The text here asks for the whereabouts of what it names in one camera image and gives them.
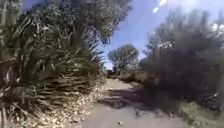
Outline round green tree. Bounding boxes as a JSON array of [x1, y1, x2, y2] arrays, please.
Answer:
[[107, 43, 141, 73]]

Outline grey gravel path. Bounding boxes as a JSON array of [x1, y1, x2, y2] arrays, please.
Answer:
[[74, 78, 194, 128]]

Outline tall tree behind flax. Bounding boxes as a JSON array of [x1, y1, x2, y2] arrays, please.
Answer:
[[23, 0, 134, 51]]

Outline dry leaf litter strip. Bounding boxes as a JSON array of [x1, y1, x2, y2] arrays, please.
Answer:
[[6, 78, 108, 128]]

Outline flax bushes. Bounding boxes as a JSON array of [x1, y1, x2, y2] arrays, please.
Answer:
[[0, 6, 107, 126]]

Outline dark bushes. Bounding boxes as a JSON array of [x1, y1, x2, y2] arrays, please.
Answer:
[[118, 8, 224, 113]]

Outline grass strip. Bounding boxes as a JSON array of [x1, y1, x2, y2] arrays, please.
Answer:
[[176, 99, 224, 128]]

